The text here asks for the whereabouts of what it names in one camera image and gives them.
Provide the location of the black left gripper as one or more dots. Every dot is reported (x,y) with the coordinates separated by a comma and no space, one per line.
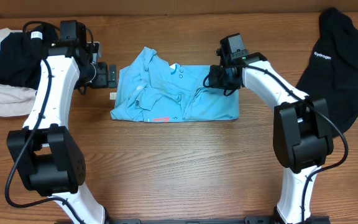
(103,74)

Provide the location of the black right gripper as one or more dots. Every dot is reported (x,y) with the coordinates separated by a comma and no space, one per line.
(217,83)

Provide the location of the light blue t-shirt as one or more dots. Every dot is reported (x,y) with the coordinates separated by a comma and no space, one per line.
(151,90)

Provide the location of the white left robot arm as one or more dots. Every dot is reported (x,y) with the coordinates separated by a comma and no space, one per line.
(48,164)

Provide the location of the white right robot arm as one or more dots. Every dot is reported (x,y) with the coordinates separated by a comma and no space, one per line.
(301,139)

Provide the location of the small white tag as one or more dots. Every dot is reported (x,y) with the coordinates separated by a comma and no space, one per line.
(112,95)

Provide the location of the black unfolded garment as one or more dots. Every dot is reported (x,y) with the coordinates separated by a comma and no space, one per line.
(332,72)

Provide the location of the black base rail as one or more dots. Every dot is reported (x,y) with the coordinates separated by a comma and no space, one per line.
(246,220)

